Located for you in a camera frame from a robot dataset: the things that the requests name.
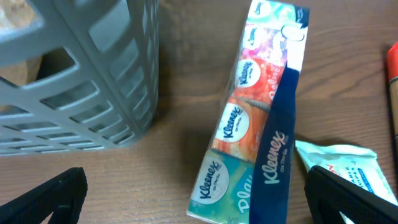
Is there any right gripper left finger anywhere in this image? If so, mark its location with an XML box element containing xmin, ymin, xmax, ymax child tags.
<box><xmin>1</xmin><ymin>167</ymin><xmax>88</xmax><ymax>224</ymax></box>

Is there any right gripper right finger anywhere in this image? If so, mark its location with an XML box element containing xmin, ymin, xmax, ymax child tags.
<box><xmin>304</xmin><ymin>166</ymin><xmax>397</xmax><ymax>224</ymax></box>

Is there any small teal wipes packet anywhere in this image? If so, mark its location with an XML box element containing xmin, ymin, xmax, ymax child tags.
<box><xmin>295</xmin><ymin>140</ymin><xmax>397</xmax><ymax>223</ymax></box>

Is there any Kleenex pocket tissue multipack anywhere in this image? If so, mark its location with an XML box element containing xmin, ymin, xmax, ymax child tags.
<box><xmin>187</xmin><ymin>0</ymin><xmax>310</xmax><ymax>223</ymax></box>

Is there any red orange biscuit package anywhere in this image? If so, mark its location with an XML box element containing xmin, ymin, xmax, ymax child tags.
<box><xmin>387</xmin><ymin>42</ymin><xmax>397</xmax><ymax>146</ymax></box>

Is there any plain beige pouch bag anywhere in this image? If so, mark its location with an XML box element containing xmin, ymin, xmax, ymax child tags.
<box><xmin>1</xmin><ymin>0</ymin><xmax>42</xmax><ymax>86</ymax></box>

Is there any grey plastic slatted basket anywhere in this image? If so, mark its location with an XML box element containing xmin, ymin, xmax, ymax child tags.
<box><xmin>1</xmin><ymin>0</ymin><xmax>159</xmax><ymax>156</ymax></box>

